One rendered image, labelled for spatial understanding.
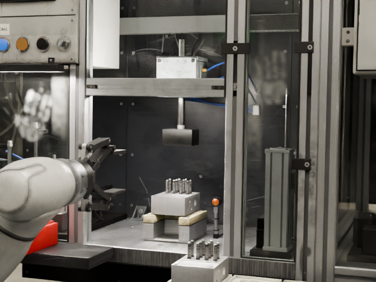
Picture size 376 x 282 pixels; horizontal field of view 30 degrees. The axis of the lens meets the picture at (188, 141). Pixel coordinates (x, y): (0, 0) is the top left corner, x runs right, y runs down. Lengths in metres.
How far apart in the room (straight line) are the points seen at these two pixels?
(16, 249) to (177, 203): 0.68
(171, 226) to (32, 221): 0.77
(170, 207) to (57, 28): 0.55
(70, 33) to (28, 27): 0.12
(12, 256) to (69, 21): 0.75
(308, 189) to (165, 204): 0.41
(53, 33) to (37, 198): 0.75
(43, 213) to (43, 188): 0.05
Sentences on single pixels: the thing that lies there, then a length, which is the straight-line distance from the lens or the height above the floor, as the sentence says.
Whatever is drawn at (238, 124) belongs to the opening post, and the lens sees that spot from 1.66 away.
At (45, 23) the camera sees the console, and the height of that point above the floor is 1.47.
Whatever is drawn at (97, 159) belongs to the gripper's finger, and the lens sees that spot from 1.44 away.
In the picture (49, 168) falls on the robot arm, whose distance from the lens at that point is 1.22.
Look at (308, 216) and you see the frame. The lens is 1.64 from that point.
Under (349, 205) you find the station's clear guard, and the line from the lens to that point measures 1.65.
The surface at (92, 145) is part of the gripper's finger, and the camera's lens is 1.41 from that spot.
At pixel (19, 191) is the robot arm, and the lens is 1.16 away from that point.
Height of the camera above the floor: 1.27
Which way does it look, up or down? 3 degrees down
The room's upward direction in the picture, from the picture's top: 1 degrees clockwise
